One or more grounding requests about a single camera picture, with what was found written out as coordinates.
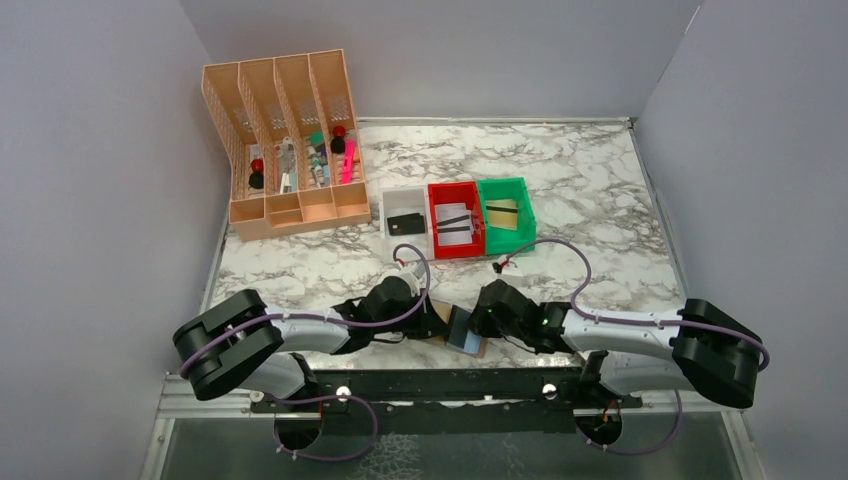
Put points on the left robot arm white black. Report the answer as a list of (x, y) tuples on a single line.
[(239, 343)]

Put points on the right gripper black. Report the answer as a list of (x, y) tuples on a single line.
[(479, 324)]

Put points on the black mounting rail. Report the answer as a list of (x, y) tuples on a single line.
[(444, 401)]

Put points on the red black stamp slot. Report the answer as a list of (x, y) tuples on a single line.
[(338, 141), (256, 176)]

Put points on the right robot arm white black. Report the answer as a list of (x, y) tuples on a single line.
[(697, 348)]

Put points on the pink highlighter marker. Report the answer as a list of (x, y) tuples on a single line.
[(349, 162)]

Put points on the red black stamp right slot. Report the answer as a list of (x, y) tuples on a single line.
[(338, 141)]

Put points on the red plastic bin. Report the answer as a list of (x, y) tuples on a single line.
[(456, 192)]

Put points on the green plastic bin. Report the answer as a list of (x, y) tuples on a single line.
[(498, 241)]

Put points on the brown leather card holder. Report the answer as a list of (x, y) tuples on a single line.
[(458, 337)]

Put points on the peach plastic desk organizer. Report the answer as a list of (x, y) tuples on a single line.
[(283, 109)]

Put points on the black card in white bin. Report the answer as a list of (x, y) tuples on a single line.
[(406, 224)]

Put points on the white card black stripe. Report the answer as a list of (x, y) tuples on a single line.
[(459, 229)]

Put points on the white plastic bin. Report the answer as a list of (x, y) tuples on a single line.
[(403, 200)]

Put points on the white card in red bin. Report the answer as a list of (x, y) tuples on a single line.
[(449, 213)]

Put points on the red black stamp left slot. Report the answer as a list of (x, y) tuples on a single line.
[(256, 176)]

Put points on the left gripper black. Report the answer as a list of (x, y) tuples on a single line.
[(429, 324)]

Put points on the gold card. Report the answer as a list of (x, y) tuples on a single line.
[(502, 214)]

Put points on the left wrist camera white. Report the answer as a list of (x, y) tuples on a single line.
[(415, 274)]

